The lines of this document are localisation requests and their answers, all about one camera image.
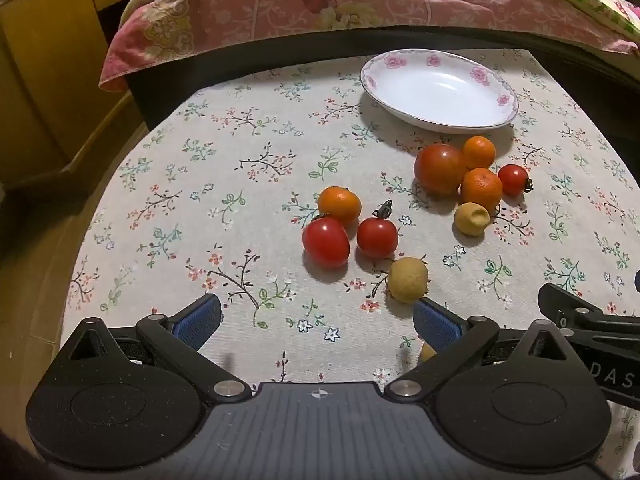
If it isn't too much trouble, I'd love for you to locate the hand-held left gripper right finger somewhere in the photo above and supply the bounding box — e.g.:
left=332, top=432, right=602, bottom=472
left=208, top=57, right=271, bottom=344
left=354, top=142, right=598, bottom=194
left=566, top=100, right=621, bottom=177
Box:
left=384, top=297, right=582, bottom=404

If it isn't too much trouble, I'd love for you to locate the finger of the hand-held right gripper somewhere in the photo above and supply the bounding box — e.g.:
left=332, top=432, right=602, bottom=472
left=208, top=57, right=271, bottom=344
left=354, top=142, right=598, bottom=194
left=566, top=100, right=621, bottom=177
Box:
left=538, top=283, right=640, bottom=348

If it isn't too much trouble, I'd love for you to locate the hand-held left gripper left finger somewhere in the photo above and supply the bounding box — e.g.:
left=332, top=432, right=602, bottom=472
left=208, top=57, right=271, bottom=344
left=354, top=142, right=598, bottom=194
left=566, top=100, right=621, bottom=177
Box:
left=64, top=293, right=252, bottom=405

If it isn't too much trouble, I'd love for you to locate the small red tomato with stem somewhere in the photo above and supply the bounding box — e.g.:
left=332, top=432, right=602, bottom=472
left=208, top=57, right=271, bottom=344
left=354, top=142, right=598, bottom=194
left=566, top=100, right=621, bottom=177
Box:
left=498, top=164, right=534, bottom=197
left=356, top=200, right=400, bottom=259

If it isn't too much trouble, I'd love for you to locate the small orange mandarin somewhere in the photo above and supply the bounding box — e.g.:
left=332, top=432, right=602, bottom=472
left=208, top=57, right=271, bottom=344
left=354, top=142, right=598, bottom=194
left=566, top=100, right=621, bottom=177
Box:
left=462, top=136, right=497, bottom=171
left=460, top=168, right=503, bottom=213
left=318, top=186, right=362, bottom=226

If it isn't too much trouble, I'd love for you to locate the large red tomato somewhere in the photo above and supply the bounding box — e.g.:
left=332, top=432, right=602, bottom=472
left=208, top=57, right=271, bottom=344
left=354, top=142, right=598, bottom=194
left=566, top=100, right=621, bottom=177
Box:
left=414, top=143, right=467, bottom=196

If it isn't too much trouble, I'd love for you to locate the white floral-rimmed plate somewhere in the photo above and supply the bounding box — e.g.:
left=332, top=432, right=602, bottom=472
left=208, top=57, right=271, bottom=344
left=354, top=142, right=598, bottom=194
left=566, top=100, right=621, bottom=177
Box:
left=360, top=49, right=520, bottom=135

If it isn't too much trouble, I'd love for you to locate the floral tablecloth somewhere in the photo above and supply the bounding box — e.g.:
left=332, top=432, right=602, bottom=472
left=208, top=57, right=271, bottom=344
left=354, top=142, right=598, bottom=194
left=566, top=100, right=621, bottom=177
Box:
left=60, top=49, right=640, bottom=480

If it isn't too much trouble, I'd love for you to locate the dark bed base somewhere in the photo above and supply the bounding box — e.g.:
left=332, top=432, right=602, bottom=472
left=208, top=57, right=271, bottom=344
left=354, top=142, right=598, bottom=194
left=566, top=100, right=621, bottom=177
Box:
left=127, top=25, right=640, bottom=133

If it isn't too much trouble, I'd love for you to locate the yellow wooden cabinet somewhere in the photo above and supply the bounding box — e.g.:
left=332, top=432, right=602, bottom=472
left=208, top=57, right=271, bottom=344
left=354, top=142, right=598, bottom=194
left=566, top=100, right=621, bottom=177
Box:
left=0, top=0, right=151, bottom=191

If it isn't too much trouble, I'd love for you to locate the pink floral blanket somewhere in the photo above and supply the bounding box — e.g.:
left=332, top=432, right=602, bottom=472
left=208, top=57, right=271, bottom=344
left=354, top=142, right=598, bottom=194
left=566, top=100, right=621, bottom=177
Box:
left=98, top=0, right=640, bottom=93

